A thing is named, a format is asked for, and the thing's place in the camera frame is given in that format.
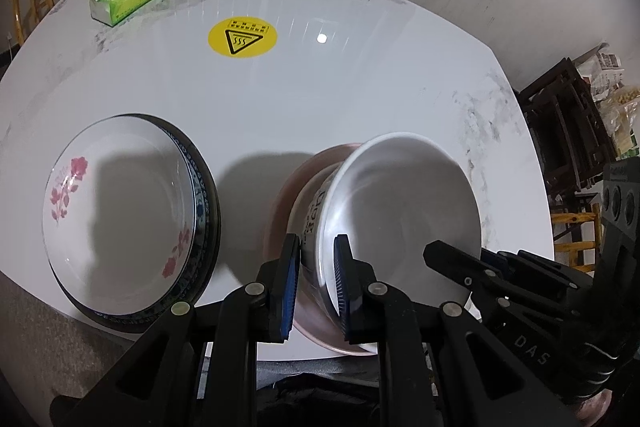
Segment white ribbed bowl with print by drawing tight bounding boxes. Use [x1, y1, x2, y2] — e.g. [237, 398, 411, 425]
[286, 133, 483, 353]

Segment blue floral plate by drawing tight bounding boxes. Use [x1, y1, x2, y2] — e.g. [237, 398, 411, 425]
[52, 113, 221, 334]

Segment white plate with pink flowers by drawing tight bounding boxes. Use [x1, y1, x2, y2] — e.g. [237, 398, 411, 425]
[41, 113, 198, 318]

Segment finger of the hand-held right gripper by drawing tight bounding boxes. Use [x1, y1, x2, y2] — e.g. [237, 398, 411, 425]
[423, 241, 506, 305]
[480, 249, 581, 318]

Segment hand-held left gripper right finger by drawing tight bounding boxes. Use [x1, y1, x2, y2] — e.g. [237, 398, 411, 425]
[332, 233, 568, 427]

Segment dark wooden furniture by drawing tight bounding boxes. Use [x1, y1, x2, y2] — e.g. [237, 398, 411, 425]
[517, 57, 618, 208]

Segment pink bowl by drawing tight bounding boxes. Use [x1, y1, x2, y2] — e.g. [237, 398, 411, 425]
[263, 143, 381, 357]

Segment pile of bags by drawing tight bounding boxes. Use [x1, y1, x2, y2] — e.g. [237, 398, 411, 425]
[577, 41, 640, 158]

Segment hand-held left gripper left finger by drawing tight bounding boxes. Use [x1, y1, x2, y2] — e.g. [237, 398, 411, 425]
[50, 233, 302, 427]

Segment light wooden stool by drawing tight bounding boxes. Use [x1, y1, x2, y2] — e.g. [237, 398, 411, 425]
[550, 202, 603, 270]

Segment round yellow warning sticker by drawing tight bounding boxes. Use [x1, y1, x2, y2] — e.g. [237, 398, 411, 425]
[207, 13, 278, 58]

